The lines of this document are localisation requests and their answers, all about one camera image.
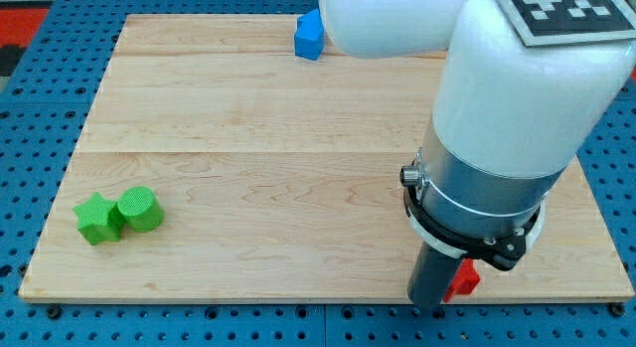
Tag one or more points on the blue block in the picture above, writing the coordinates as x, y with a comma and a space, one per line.
309, 37

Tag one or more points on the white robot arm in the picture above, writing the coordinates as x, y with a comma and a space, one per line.
524, 83

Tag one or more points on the green cylinder block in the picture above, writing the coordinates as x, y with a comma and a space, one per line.
140, 209

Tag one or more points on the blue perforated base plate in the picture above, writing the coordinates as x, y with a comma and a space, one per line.
43, 107

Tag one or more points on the red star block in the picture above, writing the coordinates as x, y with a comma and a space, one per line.
464, 281

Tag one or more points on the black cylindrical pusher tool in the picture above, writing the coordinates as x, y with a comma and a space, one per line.
431, 276

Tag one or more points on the black white fiducial marker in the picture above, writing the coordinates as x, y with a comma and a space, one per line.
541, 23

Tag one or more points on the wooden board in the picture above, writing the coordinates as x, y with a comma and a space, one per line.
278, 176

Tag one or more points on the green star block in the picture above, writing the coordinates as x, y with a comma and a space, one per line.
99, 220

